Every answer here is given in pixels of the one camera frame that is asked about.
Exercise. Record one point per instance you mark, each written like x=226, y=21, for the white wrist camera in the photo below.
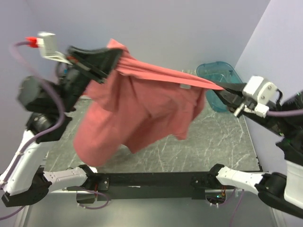
x=257, y=93
x=47, y=44

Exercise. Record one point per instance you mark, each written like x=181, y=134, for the black base beam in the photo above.
x=153, y=185

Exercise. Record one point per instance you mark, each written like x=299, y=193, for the teal plastic bin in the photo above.
x=217, y=72

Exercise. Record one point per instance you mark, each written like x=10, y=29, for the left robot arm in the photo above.
x=25, y=182

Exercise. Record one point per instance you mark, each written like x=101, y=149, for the aluminium frame rail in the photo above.
x=244, y=209

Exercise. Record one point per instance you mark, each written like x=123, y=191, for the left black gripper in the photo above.
x=94, y=63

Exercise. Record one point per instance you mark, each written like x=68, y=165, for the salmon pink t shirt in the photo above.
x=139, y=104

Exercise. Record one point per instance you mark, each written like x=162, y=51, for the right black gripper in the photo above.
x=234, y=100

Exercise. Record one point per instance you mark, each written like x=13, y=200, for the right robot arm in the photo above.
x=281, y=191

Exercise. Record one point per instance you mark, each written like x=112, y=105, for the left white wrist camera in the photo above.
x=47, y=44

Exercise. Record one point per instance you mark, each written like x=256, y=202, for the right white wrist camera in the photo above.
x=257, y=93

